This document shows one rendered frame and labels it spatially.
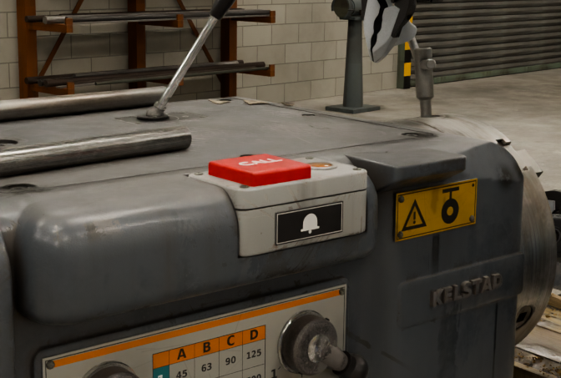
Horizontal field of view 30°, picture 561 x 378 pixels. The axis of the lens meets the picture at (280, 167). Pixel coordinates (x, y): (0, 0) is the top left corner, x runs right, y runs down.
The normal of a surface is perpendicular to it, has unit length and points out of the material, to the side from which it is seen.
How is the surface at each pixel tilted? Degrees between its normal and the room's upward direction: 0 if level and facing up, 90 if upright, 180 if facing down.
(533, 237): 75
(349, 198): 90
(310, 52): 90
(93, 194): 0
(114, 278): 90
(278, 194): 90
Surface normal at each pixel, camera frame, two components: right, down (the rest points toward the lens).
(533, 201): 0.56, -0.33
